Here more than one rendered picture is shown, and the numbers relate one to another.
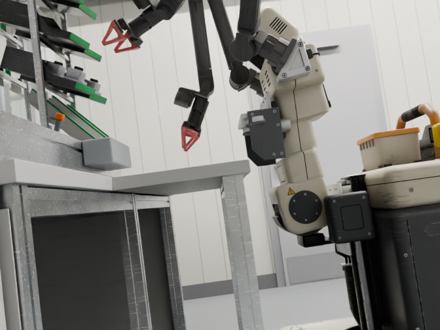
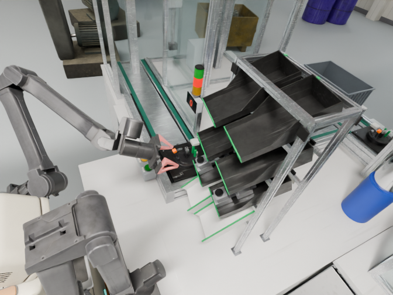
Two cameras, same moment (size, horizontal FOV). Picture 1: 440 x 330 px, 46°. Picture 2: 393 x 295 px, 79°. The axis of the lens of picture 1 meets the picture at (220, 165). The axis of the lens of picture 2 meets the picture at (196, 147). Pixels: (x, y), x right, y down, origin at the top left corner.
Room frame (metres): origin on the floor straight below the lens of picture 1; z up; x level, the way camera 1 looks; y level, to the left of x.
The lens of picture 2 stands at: (2.16, 0.04, 1.99)
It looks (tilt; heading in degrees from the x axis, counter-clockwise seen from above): 46 degrees down; 147
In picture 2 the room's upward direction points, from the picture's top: 9 degrees clockwise
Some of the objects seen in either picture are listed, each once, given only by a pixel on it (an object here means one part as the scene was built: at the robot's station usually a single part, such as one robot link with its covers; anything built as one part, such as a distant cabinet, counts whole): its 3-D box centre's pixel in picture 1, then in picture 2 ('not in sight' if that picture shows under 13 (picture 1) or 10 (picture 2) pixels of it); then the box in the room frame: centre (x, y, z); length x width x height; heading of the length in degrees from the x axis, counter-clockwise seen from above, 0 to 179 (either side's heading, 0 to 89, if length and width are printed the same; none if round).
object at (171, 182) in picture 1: (126, 192); (165, 208); (1.56, 0.29, 0.84); 0.90 x 0.70 x 0.03; 1
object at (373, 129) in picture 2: not in sight; (381, 134); (1.69, 1.82, 1.01); 0.24 x 0.24 x 0.13; 89
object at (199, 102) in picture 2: not in sight; (197, 88); (1.19, 0.61, 1.29); 0.12 x 0.05 x 0.25; 179
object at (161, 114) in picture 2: not in sight; (171, 131); (1.08, 0.52, 0.91); 0.84 x 0.28 x 0.10; 179
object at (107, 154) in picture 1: (108, 154); (144, 162); (1.29, 0.28, 0.93); 0.21 x 0.07 x 0.06; 179
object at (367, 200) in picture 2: not in sight; (369, 198); (2.00, 1.27, 1.00); 0.16 x 0.16 x 0.27
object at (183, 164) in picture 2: not in sight; (186, 157); (1.38, 0.49, 0.98); 0.14 x 0.14 x 0.02
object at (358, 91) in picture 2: not in sight; (333, 85); (0.81, 2.55, 0.73); 0.62 x 0.42 x 0.23; 179
